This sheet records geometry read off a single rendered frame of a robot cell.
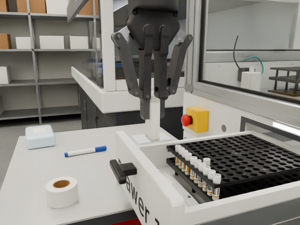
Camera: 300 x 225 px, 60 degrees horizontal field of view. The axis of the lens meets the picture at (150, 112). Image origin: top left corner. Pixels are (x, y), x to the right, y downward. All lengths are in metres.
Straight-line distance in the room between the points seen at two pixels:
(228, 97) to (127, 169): 0.42
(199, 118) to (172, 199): 0.53
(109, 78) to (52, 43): 2.99
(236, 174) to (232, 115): 0.31
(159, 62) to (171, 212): 0.22
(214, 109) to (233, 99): 0.09
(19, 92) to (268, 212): 4.39
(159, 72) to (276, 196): 0.26
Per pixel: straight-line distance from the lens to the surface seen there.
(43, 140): 0.99
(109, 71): 1.22
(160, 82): 0.41
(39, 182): 0.76
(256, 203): 0.43
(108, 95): 1.23
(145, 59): 0.40
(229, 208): 0.40
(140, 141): 0.94
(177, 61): 0.42
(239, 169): 0.48
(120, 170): 0.43
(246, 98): 0.70
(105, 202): 0.64
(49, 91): 4.60
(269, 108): 0.65
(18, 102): 4.66
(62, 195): 0.62
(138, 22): 0.40
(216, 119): 0.81
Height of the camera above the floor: 1.10
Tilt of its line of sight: 14 degrees down
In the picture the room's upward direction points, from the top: straight up
